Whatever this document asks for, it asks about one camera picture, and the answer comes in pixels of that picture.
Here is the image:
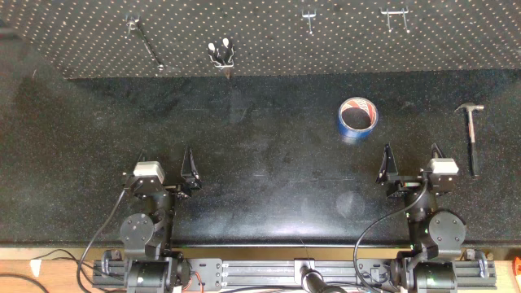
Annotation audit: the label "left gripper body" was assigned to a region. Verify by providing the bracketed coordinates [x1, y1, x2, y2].
[123, 173, 203, 200]

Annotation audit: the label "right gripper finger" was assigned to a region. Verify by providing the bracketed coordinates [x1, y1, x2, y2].
[375, 142, 400, 184]
[430, 142, 447, 160]

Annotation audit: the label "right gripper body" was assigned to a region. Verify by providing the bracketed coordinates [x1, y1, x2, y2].
[375, 172, 460, 199]

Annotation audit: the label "roll of blue tape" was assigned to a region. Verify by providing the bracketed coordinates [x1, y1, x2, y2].
[337, 96, 379, 142]

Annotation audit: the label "black pegboard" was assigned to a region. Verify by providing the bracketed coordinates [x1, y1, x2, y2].
[0, 0, 521, 81]

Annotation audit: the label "hammer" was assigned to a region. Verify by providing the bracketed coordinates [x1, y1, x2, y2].
[454, 102, 485, 178]

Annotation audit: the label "wrench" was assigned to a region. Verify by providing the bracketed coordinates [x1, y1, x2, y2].
[125, 20, 165, 72]

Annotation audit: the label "double metal hook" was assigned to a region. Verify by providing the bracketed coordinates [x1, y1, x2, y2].
[379, 7, 411, 34]

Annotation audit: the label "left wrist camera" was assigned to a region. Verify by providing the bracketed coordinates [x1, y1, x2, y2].
[133, 160, 166, 185]

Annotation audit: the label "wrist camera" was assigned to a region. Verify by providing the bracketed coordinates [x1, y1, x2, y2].
[133, 160, 166, 185]
[425, 157, 460, 177]

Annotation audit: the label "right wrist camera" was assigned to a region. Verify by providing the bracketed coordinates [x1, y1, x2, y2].
[425, 157, 460, 177]

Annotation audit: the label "loose black cable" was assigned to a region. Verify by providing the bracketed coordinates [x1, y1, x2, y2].
[0, 273, 50, 293]
[31, 248, 89, 273]

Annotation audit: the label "black handled pliers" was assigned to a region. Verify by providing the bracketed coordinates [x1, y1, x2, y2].
[206, 37, 236, 80]

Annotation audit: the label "mounting rail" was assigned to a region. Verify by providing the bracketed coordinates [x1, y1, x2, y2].
[92, 247, 498, 293]

